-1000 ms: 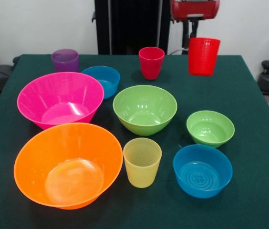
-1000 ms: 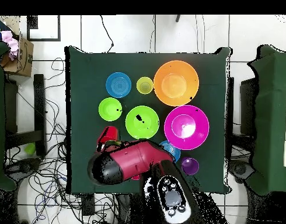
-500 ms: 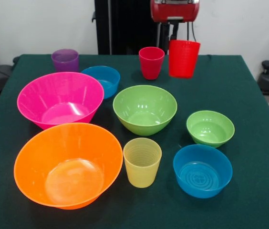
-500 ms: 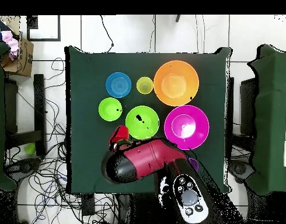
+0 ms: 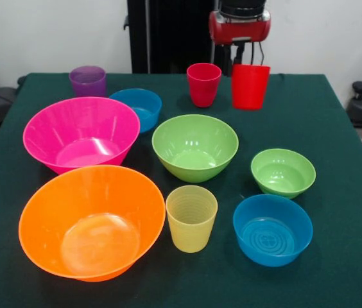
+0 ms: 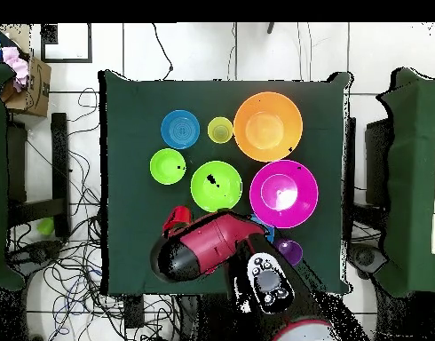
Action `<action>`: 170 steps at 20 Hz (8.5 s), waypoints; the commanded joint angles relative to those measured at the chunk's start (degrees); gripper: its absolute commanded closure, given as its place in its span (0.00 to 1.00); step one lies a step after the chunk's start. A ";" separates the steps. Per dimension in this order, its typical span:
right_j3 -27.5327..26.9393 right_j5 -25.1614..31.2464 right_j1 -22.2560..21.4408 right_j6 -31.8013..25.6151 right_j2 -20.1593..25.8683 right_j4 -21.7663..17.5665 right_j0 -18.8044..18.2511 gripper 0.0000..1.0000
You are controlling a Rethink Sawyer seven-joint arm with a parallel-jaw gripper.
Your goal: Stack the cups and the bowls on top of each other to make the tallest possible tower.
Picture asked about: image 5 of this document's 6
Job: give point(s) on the red plastic cup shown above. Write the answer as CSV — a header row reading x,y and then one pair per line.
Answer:
x,y
250,90

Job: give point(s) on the blue plastic bowl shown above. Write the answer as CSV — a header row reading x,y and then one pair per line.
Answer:
x,y
145,106
272,234

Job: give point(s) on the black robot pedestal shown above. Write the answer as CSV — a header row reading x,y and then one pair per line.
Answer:
x,y
174,35

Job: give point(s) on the dark green table cloth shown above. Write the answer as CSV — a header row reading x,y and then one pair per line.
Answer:
x,y
312,256

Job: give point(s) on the purple plastic cup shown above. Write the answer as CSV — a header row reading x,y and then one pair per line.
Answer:
x,y
88,85

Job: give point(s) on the large green plastic bowl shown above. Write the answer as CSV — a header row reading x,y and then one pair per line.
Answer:
x,y
195,150

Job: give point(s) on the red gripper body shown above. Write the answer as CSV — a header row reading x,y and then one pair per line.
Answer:
x,y
238,30

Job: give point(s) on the small green plastic bowl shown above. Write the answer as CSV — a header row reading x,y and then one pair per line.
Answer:
x,y
282,176

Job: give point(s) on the orange plastic bowl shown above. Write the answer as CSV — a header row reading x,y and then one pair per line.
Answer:
x,y
91,224

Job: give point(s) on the yellow plastic cup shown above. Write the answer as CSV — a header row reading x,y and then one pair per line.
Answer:
x,y
190,231

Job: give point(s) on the crimson pink plastic cup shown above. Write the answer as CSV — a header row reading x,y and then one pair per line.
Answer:
x,y
203,90

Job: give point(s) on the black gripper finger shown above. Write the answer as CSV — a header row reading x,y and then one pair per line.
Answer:
x,y
239,54
228,61

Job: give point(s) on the large pink plastic bowl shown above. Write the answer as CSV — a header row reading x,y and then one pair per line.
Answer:
x,y
81,138

